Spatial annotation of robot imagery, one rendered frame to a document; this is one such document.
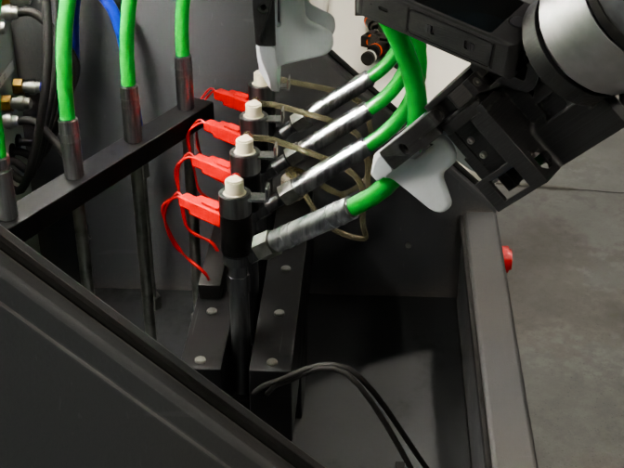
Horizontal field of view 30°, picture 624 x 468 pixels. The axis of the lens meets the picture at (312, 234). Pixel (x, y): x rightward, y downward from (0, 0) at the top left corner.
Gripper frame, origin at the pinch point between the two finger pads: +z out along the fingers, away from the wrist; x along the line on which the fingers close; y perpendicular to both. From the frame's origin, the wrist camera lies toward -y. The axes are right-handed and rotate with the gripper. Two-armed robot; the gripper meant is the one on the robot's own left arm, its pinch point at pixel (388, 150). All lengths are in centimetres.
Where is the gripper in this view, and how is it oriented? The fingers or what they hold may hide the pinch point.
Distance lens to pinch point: 82.4
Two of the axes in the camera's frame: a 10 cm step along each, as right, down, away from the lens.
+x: 6.1, -5.7, 5.5
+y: 6.6, 7.5, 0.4
